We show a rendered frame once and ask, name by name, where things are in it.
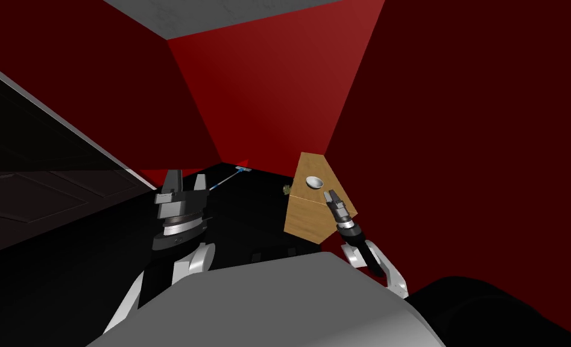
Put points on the blue and white mop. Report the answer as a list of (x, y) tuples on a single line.
[(227, 180)]

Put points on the small green object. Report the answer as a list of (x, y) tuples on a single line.
[(286, 189)]

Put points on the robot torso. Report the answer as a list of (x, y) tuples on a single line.
[(285, 303)]

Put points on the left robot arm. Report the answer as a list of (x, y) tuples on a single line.
[(188, 230)]

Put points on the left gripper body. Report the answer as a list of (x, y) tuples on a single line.
[(180, 206)]

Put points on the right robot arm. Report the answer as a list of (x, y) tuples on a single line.
[(478, 318)]

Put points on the white bowl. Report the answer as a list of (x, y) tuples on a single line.
[(314, 182)]

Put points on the dark panelled door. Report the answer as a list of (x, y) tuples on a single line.
[(39, 183)]

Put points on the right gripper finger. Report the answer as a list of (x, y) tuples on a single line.
[(335, 196), (327, 196)]

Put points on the light wooden table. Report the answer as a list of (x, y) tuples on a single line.
[(307, 217)]

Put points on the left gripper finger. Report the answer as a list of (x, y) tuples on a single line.
[(172, 182), (200, 183)]

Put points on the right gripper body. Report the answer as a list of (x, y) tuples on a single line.
[(338, 211)]

